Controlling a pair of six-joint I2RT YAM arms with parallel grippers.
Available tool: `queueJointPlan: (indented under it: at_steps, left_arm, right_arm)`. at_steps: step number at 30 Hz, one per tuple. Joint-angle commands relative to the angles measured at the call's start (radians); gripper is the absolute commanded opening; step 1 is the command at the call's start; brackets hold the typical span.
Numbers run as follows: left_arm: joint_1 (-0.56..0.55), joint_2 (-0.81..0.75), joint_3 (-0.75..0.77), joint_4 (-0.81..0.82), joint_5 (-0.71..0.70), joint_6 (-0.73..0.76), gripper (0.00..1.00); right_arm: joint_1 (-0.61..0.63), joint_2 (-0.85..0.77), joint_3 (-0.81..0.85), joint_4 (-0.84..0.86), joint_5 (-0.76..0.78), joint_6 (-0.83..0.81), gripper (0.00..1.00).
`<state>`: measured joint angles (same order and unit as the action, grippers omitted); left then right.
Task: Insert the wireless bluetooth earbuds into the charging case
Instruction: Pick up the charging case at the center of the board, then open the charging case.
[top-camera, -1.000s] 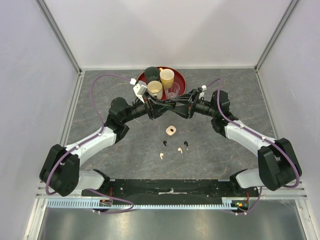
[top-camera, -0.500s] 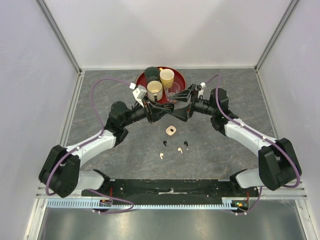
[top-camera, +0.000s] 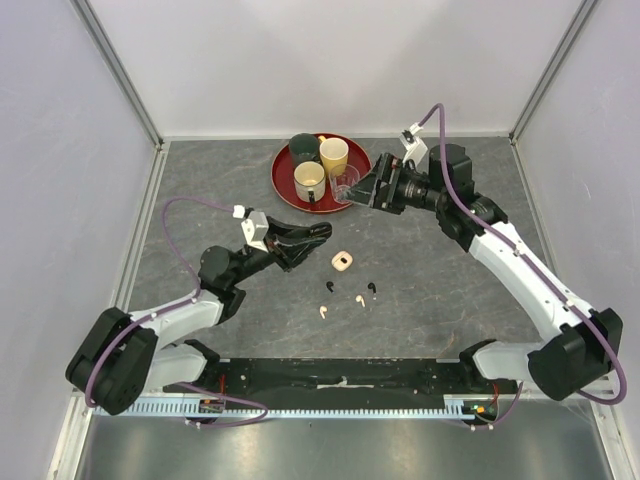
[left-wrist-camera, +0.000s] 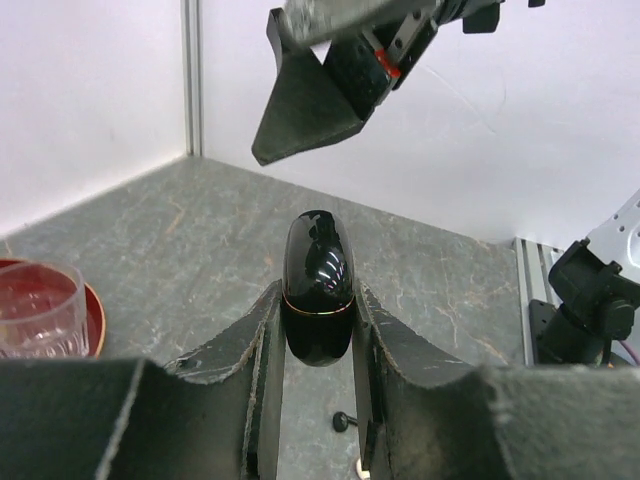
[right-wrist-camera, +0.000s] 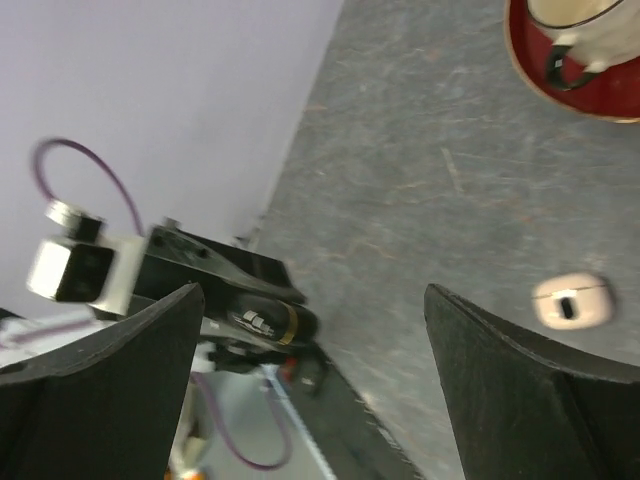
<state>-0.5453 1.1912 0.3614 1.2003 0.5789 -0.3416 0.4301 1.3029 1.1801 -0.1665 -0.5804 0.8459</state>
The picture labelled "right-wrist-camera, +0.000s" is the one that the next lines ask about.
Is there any cream earbud charging case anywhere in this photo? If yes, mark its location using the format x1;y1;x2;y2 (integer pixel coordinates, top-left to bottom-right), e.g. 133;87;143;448
531;272;616;331

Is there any red round tray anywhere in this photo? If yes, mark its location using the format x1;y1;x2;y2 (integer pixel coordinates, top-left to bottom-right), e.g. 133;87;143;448
504;0;639;123

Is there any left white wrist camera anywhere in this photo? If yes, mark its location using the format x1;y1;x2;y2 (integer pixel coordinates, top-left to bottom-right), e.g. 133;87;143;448
26;236;147;315

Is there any black earbud charging case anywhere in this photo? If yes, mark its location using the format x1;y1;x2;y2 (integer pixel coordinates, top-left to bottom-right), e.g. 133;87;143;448
227;293;319;347

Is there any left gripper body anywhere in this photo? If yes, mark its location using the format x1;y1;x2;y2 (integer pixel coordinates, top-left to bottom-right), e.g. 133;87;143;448
132;222;319;381

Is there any cream mug black handle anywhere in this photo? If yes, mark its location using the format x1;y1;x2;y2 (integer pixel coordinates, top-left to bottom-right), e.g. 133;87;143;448
526;0;639;91

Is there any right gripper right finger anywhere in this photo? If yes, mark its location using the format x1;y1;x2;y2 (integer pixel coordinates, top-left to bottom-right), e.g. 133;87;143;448
424;284;639;480

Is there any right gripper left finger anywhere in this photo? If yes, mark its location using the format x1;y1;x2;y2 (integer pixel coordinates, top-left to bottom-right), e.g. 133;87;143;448
1;284;204;480

